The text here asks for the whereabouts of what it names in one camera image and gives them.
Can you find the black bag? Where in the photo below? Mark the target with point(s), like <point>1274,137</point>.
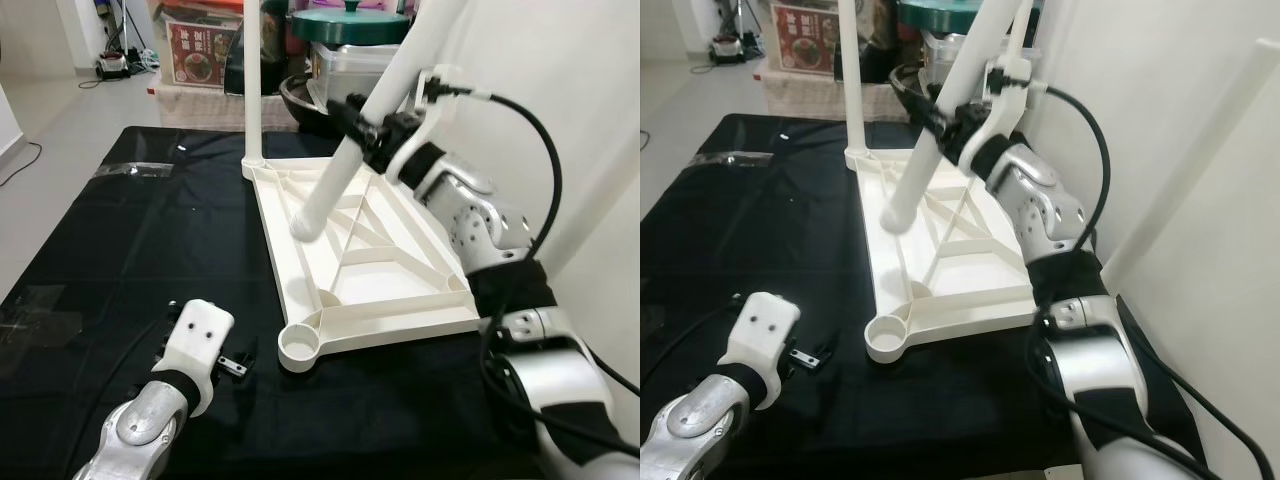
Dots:
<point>278,60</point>
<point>880,45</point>

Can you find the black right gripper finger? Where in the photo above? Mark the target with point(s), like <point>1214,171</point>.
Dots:
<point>925,108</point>
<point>345,113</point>

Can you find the green pot lid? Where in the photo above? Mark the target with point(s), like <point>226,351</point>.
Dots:
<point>350,20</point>
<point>935,12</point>

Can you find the black wok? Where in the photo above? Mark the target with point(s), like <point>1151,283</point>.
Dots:
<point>915,90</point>
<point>300,105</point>

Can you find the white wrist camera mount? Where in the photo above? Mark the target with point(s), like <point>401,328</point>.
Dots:
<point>1005,100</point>
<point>765,340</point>
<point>420,110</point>
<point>200,340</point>

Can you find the crumpled clear tape patch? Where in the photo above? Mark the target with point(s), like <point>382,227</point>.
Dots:
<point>35,320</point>

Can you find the clear plastic storage box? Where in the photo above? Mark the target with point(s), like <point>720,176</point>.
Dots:
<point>345,65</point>
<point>940,55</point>

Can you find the clear tape strip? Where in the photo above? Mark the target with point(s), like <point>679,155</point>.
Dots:
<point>735,158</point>
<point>135,168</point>

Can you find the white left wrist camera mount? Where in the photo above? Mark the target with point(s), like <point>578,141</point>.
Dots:
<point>200,340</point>
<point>765,340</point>

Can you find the white plastic table top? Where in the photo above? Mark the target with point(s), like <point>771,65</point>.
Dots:
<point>400,320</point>
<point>960,310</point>

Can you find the black tablecloth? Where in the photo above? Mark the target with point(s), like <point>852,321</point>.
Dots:
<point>150,250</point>
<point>750,230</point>

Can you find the red printed carton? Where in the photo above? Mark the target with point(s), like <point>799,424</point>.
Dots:
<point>805,45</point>
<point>200,55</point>

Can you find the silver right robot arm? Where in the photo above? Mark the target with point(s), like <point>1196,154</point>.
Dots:
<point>470,220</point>
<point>1050,210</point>

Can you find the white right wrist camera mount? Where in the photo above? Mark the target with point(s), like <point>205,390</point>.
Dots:
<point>1005,100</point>
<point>420,110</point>

